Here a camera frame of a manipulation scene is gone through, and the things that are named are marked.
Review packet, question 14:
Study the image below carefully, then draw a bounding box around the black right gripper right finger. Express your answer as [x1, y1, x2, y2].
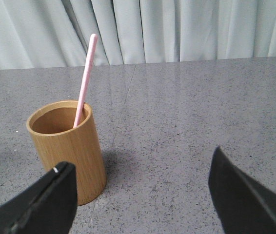
[208, 147, 276, 234]

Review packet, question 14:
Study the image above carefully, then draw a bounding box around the bamboo wooden cup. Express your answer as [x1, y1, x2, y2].
[26, 100, 107, 206]

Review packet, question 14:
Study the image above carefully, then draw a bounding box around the pink chopstick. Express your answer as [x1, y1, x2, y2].
[73, 34, 98, 128]

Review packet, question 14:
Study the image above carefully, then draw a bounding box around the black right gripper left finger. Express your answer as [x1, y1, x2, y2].
[0, 162, 77, 234]

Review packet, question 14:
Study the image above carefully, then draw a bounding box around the pale grey curtain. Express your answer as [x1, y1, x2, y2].
[0, 0, 276, 69]

